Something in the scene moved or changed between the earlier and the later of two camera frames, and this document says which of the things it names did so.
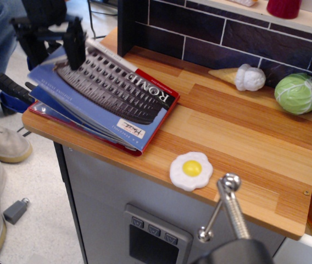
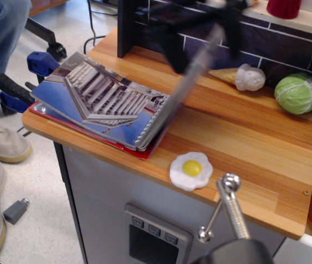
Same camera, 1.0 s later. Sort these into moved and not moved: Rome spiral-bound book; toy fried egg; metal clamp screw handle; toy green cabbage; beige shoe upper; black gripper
Moved: Rome spiral-bound book; black gripper
Not moved: toy fried egg; metal clamp screw handle; beige shoe upper; toy green cabbage
